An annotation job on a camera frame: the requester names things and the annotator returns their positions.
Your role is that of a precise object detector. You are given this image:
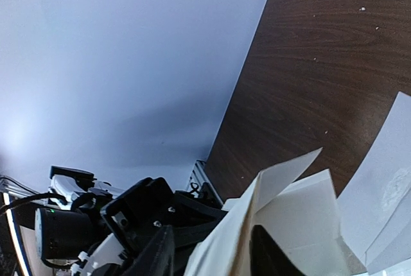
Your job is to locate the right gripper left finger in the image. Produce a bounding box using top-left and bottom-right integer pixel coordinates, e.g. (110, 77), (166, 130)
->
(121, 225), (175, 275)

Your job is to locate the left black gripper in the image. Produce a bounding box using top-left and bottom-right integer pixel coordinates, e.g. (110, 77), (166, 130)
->
(99, 176), (229, 257)

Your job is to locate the left black braided cable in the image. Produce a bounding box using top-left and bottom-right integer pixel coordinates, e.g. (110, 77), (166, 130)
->
(0, 176), (65, 216)

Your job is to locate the pale blue envelope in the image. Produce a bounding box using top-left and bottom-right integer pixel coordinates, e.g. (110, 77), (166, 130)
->
(337, 92), (410, 274)

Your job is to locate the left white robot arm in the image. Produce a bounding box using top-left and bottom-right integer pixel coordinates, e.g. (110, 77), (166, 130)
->
(35, 174), (225, 275)

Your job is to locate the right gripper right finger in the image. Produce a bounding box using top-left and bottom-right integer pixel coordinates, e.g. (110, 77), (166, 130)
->
(249, 225), (304, 276)

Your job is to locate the aluminium front rail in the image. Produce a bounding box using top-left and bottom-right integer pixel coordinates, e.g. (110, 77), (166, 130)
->
(186, 160), (223, 209)

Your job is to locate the cream letter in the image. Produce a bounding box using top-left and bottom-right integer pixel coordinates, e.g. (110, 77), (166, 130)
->
(184, 150), (366, 275)

